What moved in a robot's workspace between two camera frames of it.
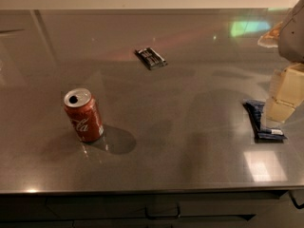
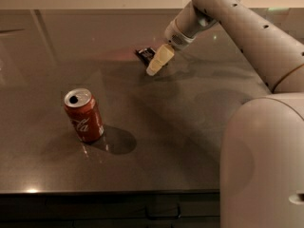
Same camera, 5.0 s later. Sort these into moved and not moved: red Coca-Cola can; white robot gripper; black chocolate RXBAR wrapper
Moved: white robot gripper
Not moved: red Coca-Cola can; black chocolate RXBAR wrapper
